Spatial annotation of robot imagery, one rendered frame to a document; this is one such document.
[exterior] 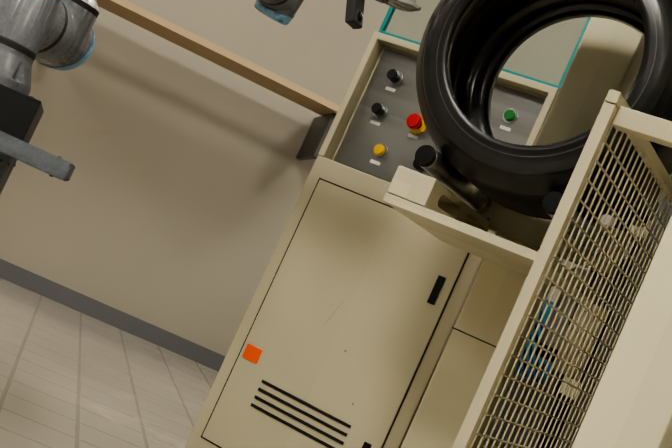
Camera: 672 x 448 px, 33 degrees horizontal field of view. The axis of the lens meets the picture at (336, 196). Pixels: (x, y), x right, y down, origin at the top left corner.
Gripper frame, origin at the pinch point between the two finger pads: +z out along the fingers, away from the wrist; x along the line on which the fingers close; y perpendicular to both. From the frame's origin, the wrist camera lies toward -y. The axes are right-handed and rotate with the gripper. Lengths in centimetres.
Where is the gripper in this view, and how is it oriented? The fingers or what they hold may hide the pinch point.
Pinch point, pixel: (413, 9)
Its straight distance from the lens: 252.0
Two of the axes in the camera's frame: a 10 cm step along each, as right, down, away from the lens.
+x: 4.1, 2.6, 8.7
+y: 5.1, -8.6, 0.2
